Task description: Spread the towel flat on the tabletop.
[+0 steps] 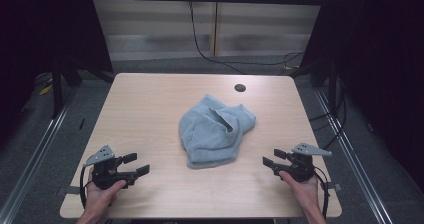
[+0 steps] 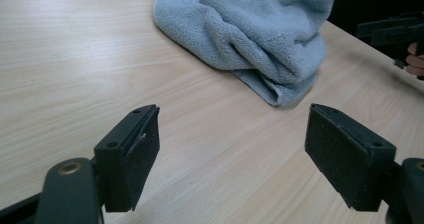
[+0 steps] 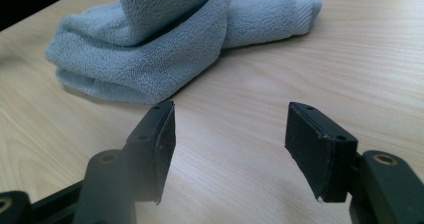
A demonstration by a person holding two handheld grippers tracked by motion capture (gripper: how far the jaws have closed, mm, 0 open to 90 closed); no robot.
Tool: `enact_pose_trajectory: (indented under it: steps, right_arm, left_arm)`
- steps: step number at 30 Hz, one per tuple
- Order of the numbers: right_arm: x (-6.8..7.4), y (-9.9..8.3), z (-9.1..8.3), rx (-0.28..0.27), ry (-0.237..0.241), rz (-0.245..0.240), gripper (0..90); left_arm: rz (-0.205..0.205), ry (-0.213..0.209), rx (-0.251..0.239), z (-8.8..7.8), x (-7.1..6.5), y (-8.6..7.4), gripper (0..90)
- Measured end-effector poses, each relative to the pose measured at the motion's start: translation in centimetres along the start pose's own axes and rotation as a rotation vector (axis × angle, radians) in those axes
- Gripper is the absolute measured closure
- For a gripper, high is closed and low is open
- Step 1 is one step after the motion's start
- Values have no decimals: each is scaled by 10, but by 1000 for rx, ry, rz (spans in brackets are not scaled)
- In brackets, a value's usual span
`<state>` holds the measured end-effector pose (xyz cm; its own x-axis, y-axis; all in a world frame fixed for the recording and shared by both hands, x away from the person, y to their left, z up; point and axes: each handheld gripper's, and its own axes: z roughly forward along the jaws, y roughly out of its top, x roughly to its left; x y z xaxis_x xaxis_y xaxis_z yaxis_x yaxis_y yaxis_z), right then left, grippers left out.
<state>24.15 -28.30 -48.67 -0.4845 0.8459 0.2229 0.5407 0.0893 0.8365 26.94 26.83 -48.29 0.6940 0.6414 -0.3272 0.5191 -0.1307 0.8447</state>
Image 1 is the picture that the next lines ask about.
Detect black floor cables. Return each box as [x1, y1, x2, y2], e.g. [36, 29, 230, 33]
[307, 82, 348, 152]

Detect yellow object on floor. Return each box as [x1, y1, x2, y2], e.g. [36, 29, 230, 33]
[37, 83, 55, 97]

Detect person's left hand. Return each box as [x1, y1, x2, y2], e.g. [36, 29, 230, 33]
[83, 169, 128, 217]

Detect metal floor rail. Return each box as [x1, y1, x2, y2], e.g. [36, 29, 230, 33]
[314, 89, 395, 224]
[0, 92, 78, 224]

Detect light blue towel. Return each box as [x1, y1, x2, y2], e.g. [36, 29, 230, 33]
[178, 94, 257, 170]

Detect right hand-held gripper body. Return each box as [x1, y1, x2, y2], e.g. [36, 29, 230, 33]
[272, 142, 333, 184]

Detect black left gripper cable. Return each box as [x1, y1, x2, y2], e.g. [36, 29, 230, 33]
[79, 165, 95, 209]

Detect grey tape strip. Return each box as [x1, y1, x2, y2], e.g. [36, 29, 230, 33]
[324, 181, 343, 193]
[64, 185, 83, 196]

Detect dark curtain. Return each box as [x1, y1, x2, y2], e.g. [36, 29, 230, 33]
[299, 0, 424, 192]
[0, 0, 115, 145]

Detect long black wall cable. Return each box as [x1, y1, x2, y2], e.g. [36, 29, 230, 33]
[188, 0, 305, 76]

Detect person's right hand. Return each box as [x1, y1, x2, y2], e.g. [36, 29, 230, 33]
[278, 170, 321, 215]

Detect black metal stand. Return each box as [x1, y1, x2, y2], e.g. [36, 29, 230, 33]
[51, 63, 65, 119]
[327, 59, 338, 112]

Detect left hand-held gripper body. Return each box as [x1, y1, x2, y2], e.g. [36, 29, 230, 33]
[83, 144, 138, 191]

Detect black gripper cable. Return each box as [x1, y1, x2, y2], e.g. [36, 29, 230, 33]
[79, 165, 95, 209]
[312, 166, 332, 219]

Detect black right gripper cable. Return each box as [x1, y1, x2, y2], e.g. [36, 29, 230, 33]
[312, 166, 332, 219]

